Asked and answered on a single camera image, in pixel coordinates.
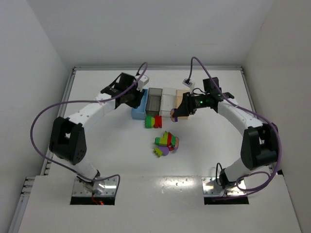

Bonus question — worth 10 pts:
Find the purple lego brick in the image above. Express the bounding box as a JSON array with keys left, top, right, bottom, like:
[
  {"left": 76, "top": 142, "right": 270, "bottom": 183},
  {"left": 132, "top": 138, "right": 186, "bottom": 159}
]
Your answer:
[{"left": 170, "top": 108, "right": 178, "bottom": 122}]

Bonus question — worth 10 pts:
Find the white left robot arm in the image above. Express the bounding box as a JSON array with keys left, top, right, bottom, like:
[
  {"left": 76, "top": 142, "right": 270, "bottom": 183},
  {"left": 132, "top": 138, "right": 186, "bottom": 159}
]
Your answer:
[{"left": 49, "top": 73, "right": 149, "bottom": 183}]

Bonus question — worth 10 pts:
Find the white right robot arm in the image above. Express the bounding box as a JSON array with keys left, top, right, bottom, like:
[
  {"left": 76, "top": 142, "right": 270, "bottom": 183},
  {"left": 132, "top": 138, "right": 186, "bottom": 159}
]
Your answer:
[{"left": 170, "top": 77, "right": 278, "bottom": 189}]

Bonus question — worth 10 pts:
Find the amber transparent container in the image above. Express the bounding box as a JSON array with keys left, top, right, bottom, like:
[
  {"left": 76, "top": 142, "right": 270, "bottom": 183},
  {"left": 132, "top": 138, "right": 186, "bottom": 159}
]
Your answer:
[{"left": 171, "top": 90, "right": 191, "bottom": 122}]

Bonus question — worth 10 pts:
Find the blue container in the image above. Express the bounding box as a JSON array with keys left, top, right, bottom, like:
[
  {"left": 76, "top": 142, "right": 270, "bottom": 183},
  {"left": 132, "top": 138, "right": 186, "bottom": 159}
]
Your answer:
[{"left": 131, "top": 89, "right": 148, "bottom": 120}]

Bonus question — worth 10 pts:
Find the clear transparent container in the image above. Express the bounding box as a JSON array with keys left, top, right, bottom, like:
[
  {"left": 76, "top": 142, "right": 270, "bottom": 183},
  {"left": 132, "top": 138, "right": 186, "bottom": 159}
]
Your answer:
[{"left": 160, "top": 88, "right": 176, "bottom": 117}]

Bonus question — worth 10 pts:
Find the smoky grey container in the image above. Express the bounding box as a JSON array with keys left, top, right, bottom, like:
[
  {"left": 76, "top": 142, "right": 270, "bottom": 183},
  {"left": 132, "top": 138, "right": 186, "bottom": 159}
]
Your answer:
[{"left": 145, "top": 88, "right": 162, "bottom": 117}]

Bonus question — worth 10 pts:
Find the green red lego stack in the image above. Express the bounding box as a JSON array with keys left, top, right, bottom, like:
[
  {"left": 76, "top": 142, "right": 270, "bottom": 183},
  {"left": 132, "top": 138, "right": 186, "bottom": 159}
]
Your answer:
[{"left": 145, "top": 116, "right": 162, "bottom": 129}]

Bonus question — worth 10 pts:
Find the lime green lego stack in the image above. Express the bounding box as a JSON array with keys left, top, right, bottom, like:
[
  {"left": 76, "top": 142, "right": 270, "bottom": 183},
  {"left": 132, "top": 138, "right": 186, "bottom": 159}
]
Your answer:
[{"left": 154, "top": 131, "right": 179, "bottom": 157}]

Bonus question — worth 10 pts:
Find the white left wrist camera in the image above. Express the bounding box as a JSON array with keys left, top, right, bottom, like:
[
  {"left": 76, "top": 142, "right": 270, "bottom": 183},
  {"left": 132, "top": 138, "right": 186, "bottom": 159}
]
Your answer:
[{"left": 136, "top": 75, "right": 149, "bottom": 92}]

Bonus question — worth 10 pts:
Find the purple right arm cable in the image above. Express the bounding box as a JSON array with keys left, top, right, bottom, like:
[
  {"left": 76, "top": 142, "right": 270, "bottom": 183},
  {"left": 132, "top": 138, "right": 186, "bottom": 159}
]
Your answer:
[{"left": 189, "top": 56, "right": 282, "bottom": 199}]

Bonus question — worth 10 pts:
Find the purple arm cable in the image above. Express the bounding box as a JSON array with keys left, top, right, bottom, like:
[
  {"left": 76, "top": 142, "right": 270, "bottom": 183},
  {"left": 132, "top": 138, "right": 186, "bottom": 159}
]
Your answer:
[
  {"left": 30, "top": 62, "right": 148, "bottom": 189},
  {"left": 189, "top": 56, "right": 282, "bottom": 199}
]

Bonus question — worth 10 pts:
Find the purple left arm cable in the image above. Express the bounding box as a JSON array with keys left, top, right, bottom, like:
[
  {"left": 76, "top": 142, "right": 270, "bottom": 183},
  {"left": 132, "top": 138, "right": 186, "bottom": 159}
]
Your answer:
[{"left": 30, "top": 62, "right": 148, "bottom": 189}]

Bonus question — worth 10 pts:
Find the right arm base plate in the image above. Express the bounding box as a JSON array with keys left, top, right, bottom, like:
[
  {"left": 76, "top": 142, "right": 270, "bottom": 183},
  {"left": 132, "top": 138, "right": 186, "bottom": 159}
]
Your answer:
[{"left": 202, "top": 176, "right": 248, "bottom": 199}]

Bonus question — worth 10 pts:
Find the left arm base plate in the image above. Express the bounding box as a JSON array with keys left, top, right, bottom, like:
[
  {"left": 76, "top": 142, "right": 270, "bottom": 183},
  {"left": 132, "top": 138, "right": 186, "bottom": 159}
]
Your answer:
[{"left": 71, "top": 174, "right": 121, "bottom": 200}]

